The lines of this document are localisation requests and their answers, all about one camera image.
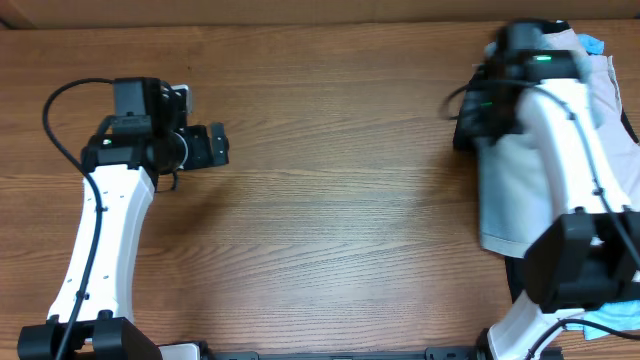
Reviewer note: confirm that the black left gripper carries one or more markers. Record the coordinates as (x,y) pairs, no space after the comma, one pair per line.
(216,143)

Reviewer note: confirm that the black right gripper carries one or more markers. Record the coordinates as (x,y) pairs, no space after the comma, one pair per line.
(473,106)

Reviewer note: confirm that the light blue denim shorts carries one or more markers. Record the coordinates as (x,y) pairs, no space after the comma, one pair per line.
(515,195)

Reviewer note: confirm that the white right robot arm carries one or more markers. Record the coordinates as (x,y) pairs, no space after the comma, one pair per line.
(585,254)

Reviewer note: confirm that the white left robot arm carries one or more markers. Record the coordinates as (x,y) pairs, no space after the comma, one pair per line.
(92,315)

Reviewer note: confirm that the black garment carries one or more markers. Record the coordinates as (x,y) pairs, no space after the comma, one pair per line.
(514,266)

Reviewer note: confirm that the beige shorts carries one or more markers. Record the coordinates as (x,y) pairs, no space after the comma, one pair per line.
(621,150)

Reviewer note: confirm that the brown cardboard back panel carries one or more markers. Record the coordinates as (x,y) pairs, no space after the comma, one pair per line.
(67,14)

